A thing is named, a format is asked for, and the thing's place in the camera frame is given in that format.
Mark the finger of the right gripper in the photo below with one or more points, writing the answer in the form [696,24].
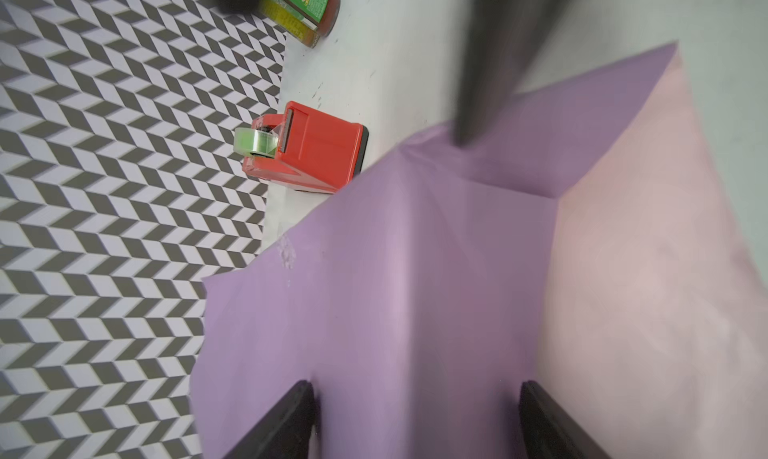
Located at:
[504,37]

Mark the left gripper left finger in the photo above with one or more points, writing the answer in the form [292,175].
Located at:
[285,431]

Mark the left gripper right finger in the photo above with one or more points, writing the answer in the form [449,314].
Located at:
[548,431]

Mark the pink wrapping paper sheet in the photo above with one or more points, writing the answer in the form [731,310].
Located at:
[585,242]

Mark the green sauce bottle yellow cap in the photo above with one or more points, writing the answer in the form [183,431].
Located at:
[307,21]

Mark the red tape dispenser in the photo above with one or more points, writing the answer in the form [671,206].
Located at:
[302,148]

